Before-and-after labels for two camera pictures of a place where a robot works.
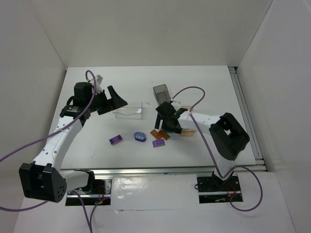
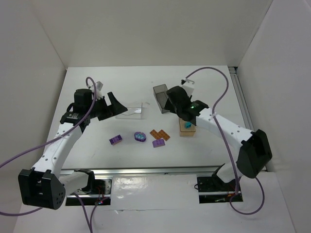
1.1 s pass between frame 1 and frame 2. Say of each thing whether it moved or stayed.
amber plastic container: stayed
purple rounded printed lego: stayed
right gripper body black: moved
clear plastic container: stayed
